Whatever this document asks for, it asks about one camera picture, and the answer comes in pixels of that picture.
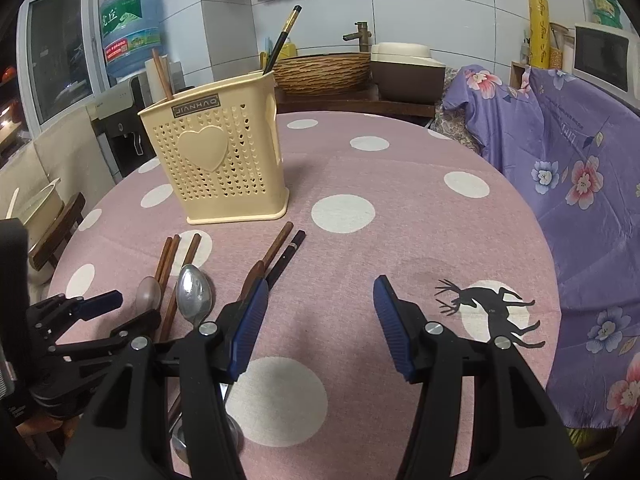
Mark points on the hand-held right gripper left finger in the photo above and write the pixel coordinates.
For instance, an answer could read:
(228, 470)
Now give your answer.
(247, 332)

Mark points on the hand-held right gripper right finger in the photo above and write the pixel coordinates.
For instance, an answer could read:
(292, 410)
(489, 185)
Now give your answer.
(392, 332)

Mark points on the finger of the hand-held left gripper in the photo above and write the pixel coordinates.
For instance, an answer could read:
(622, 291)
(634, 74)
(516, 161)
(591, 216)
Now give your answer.
(102, 302)
(140, 322)

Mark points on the translucent plastic spoon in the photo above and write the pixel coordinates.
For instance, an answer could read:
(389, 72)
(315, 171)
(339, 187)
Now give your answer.
(148, 294)

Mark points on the black chopstick gold band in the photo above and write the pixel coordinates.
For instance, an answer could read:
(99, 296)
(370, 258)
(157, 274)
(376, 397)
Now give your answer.
(281, 35)
(290, 252)

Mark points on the cream plastic utensil holder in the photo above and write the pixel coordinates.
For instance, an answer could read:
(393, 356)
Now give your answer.
(165, 160)

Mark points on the dark wooden chair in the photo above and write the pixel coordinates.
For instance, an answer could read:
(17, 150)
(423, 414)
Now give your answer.
(65, 220)

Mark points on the cream pot with lid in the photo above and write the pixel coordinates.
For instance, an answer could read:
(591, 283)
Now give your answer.
(35, 215)

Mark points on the pink polka dot tablecloth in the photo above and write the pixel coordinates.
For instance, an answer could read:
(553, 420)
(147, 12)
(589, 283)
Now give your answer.
(400, 210)

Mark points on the beige cloth cover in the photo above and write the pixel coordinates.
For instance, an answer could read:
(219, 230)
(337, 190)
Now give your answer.
(70, 160)

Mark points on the white water dispenser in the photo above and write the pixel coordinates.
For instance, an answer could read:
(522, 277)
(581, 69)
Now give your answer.
(117, 125)

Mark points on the white paper towel roll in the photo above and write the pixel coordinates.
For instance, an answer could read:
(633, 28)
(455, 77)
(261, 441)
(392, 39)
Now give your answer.
(150, 75)

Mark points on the purple floral cloth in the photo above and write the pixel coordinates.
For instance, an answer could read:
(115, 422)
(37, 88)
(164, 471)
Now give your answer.
(575, 185)

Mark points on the brown cream box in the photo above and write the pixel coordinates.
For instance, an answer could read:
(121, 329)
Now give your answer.
(405, 80)

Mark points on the white framed window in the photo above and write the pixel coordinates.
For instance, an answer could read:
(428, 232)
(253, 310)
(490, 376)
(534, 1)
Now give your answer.
(55, 50)

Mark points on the wicker basket basin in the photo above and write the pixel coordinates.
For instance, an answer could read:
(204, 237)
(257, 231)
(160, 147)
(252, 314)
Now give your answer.
(320, 75)

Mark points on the blue water jug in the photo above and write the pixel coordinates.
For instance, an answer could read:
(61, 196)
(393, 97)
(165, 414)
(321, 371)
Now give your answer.
(130, 25)

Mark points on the yellow dish soap bottle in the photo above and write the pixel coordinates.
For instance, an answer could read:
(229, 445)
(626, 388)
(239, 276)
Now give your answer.
(289, 52)

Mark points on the light wooden crate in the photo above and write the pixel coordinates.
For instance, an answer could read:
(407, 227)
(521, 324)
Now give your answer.
(517, 77)

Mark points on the brass faucet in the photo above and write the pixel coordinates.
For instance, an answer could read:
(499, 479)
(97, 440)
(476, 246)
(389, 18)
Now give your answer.
(361, 35)

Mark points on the glass jar yellow contents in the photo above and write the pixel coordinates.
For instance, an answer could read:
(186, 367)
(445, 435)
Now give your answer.
(556, 55)

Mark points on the yellow wrapped roll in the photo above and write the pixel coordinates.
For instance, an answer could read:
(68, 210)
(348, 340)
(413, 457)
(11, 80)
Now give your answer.
(539, 30)

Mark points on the white microwave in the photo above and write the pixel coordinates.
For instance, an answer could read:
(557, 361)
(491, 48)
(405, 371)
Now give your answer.
(600, 55)

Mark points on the stack of green tubs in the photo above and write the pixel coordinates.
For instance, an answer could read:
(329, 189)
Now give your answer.
(604, 5)

